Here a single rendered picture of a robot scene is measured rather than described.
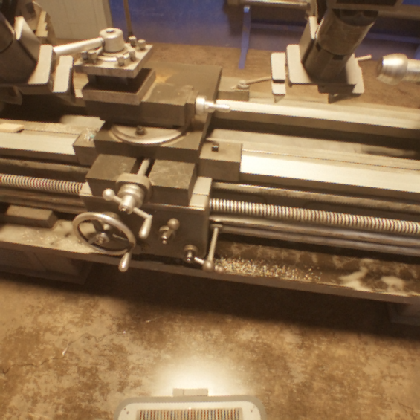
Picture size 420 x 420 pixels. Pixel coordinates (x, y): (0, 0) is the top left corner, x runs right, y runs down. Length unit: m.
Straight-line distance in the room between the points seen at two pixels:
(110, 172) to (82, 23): 3.84
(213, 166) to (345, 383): 1.12
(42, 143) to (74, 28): 3.64
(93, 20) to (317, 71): 4.23
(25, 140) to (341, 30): 1.06
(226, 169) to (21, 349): 1.27
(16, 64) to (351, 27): 0.43
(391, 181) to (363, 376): 0.92
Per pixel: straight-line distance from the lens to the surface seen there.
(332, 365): 1.63
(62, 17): 4.80
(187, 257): 1.06
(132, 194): 0.85
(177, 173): 0.91
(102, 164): 0.99
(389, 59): 1.12
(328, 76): 0.50
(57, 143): 1.19
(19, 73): 0.53
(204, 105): 0.94
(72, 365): 1.64
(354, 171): 1.07
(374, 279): 1.40
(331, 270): 1.35
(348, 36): 0.44
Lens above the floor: 1.48
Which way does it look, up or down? 48 degrees down
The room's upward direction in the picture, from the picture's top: 1 degrees clockwise
